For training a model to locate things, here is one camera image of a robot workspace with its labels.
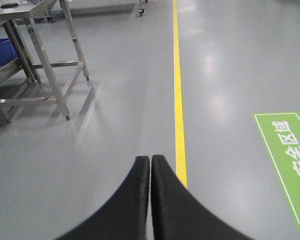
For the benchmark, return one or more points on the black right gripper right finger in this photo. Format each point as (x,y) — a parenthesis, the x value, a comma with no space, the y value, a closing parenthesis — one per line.
(177,214)

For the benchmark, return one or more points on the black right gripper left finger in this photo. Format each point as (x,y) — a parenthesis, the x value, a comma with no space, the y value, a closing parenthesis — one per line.
(124,215)

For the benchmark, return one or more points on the stainless steel stand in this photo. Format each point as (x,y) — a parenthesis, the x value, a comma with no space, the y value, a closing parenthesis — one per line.
(17,18)

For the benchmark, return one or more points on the small blue background bin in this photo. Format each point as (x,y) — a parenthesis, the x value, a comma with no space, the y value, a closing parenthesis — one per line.
(7,51)

